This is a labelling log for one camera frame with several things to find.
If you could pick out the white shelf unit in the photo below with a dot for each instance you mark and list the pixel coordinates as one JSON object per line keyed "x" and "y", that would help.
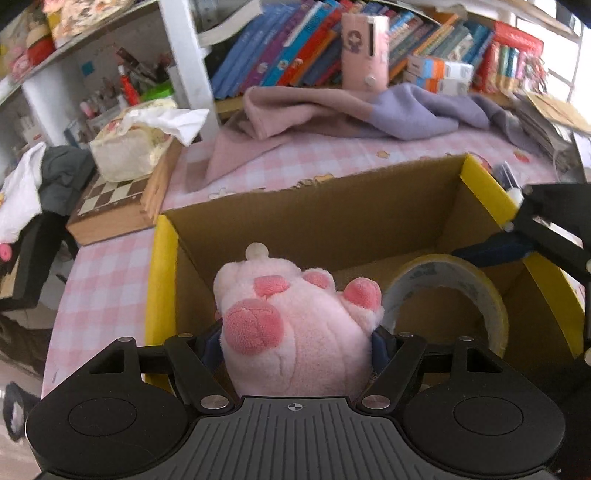
{"x": 189, "y": 69}

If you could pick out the white open booklet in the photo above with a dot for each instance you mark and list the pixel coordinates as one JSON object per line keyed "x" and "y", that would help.
{"x": 231, "y": 27}

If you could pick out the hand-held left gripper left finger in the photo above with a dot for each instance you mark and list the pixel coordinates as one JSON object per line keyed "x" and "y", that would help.
{"x": 211, "y": 344}

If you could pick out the green box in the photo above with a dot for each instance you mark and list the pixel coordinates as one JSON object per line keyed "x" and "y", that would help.
{"x": 157, "y": 91}

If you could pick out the red pack of coloured pens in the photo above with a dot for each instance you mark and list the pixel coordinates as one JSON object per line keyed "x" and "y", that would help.
{"x": 512, "y": 55}

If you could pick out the dark grey clothes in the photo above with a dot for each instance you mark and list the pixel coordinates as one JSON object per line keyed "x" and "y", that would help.
{"x": 64, "y": 180}

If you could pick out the red glue bottle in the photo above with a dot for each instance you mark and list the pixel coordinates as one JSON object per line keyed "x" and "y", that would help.
{"x": 129, "y": 90}

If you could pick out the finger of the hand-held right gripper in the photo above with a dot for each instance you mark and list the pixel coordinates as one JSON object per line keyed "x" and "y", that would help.
{"x": 582, "y": 332}
{"x": 489, "y": 253}

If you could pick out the cartoon decor plaque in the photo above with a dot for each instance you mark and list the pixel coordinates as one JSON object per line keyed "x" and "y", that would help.
{"x": 78, "y": 14}

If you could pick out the cardboard box with yellow flaps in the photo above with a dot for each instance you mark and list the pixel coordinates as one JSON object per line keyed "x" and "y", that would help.
{"x": 323, "y": 217}

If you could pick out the stack of papers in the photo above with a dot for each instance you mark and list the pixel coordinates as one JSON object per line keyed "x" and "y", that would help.
{"x": 549, "y": 120}

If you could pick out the white clothes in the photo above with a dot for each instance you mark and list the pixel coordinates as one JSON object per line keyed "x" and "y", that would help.
{"x": 21, "y": 194}

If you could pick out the row of colourful slanted books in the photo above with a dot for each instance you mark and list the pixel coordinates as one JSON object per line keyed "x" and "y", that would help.
{"x": 277, "y": 50}

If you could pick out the orange and white carton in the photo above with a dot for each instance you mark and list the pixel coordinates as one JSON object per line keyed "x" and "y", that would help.
{"x": 438, "y": 69}

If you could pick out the pink and red plush toy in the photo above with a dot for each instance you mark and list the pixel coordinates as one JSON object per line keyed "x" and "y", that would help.
{"x": 30, "y": 50}

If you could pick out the wooden chessboard box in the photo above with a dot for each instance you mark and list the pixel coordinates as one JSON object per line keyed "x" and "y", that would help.
{"x": 115, "y": 194}

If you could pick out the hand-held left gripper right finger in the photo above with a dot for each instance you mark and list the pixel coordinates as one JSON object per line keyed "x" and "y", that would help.
{"x": 379, "y": 344}

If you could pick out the pink checkered tablecloth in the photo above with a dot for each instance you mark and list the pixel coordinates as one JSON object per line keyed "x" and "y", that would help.
{"x": 106, "y": 286}

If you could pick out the tall pink carton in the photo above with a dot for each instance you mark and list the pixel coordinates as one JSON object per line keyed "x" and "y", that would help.
{"x": 360, "y": 60}

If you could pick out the pen holder with stationery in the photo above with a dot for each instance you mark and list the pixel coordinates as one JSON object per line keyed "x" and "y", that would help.
{"x": 106, "y": 97}

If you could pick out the yellowish tape roll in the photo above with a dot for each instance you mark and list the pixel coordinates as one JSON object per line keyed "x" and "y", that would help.
{"x": 438, "y": 272}

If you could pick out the pink plush paw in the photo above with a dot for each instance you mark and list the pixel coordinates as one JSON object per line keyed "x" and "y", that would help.
{"x": 286, "y": 332}

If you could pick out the pink and purple scarf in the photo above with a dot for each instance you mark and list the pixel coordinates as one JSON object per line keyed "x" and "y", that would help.
{"x": 300, "y": 110}

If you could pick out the black marker pen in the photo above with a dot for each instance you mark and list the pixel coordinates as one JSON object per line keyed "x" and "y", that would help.
{"x": 504, "y": 176}

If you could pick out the cream tissue pack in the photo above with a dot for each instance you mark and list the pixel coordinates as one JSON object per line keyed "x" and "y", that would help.
{"x": 124, "y": 157}

